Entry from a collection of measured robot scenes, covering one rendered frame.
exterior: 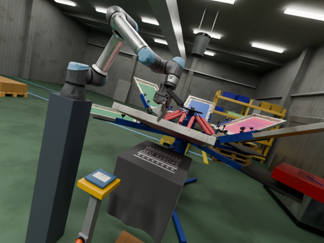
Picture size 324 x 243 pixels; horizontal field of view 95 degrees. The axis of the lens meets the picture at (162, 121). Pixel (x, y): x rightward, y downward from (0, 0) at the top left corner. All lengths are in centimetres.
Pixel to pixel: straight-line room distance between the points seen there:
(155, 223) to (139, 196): 20
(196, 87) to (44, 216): 1047
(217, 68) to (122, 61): 698
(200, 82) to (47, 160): 1048
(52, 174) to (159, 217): 77
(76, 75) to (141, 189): 81
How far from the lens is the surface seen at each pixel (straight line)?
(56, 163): 125
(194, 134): 74
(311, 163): 364
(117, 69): 1276
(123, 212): 117
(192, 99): 344
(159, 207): 102
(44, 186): 140
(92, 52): 1422
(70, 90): 112
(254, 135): 151
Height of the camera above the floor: 139
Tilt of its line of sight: 10 degrees down
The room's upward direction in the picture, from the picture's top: 17 degrees clockwise
